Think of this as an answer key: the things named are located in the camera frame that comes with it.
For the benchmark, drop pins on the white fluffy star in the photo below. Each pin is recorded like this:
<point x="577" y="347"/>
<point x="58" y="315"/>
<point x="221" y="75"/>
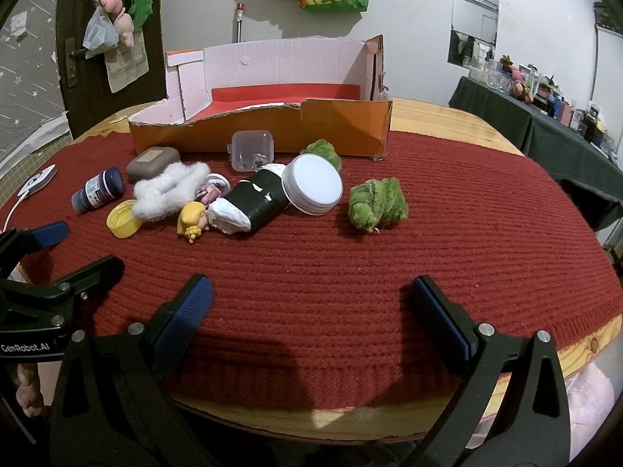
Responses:
<point x="160" y="194"/>

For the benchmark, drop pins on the green plush toy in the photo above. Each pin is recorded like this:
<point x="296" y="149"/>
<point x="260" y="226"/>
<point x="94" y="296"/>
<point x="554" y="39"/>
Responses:
<point x="141" y="9"/>

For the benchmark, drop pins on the red paper liner sheet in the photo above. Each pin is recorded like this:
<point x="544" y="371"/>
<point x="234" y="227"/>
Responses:
<point x="282" y="93"/>

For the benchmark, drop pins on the blond doll figure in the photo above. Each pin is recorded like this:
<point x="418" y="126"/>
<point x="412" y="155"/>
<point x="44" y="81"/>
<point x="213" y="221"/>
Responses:
<point x="192" y="219"/>

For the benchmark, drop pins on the row of bottles and boxes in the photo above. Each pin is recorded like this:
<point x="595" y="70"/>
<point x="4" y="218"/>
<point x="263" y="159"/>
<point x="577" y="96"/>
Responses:
<point x="559" y="102"/>

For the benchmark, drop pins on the cluttered dark side table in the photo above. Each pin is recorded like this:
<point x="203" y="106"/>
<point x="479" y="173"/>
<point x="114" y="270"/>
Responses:
<point x="535" y="131"/>

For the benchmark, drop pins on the white square device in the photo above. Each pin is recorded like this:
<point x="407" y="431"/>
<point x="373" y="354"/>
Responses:
<point x="39" y="180"/>

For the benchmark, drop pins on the red knitted mat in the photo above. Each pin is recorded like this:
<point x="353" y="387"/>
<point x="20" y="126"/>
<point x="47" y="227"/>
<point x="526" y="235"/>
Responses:
<point x="311" y="258"/>

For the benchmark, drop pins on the green fuzzy plush ball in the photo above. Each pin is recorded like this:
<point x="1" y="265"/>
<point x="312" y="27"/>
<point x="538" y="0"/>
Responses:
<point x="323" y="148"/>
<point x="377" y="202"/>

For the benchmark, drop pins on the clear plastic box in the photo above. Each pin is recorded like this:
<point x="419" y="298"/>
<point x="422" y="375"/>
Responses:
<point x="250" y="148"/>

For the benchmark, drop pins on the pink-haired figure capsule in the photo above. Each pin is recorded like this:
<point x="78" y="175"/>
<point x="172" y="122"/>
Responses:
<point x="212" y="192"/>

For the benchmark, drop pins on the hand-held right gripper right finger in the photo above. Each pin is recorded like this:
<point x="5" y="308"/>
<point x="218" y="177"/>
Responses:
<point x="448" y="321"/>

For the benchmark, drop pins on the dark brown door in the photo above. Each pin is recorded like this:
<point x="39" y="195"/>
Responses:
<point x="73" y="116"/>

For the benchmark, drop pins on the orange cardboard box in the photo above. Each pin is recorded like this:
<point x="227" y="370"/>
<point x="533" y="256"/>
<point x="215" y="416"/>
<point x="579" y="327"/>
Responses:
<point x="340" y="126"/>

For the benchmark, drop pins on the pole with red tip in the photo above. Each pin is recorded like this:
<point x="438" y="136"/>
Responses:
<point x="239" y="24"/>

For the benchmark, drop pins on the dark blue ink bottle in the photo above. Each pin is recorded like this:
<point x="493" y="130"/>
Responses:
<point x="100" y="189"/>

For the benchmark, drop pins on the brown rounded case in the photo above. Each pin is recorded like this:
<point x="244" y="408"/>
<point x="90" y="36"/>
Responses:
<point x="153" y="165"/>

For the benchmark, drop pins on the yellow bottle cap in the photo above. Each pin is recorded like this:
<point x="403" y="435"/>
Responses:
<point x="121" y="221"/>

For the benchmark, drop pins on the round tin white lid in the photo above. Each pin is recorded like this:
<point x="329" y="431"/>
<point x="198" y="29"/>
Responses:
<point x="314" y="180"/>

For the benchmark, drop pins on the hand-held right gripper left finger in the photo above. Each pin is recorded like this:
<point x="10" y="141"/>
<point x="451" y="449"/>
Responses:
<point x="190" y="311"/>

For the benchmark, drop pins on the black white roll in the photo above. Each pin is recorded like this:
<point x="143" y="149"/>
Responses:
<point x="253" y="199"/>

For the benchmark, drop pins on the wall mirror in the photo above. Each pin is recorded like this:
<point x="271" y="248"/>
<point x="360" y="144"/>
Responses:
<point x="474" y="14"/>

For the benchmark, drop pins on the metal rack frame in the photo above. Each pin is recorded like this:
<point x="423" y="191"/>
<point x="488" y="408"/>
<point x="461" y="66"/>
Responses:
<point x="595" y="58"/>

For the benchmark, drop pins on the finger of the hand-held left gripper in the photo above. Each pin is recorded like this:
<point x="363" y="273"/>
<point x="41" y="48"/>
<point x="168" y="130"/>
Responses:
<point x="46" y="235"/>
<point x="92" y="275"/>

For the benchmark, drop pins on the clear plastic bag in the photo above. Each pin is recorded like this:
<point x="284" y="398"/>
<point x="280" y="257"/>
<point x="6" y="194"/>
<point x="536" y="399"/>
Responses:
<point x="100" y="34"/>

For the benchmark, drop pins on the beige printed pouch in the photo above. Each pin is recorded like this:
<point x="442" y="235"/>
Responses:
<point x="124" y="70"/>

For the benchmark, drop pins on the pink cloth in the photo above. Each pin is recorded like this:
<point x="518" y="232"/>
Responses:
<point x="591" y="394"/>

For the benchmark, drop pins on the pink doll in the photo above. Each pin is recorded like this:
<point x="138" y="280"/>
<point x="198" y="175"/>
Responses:
<point x="518" y="85"/>

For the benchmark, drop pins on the pink plush toy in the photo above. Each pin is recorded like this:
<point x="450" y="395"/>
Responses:
<point x="114" y="2"/>

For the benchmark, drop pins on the person's left hand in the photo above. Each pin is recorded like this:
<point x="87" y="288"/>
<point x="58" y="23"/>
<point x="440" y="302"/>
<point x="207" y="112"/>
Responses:
<point x="30" y="391"/>

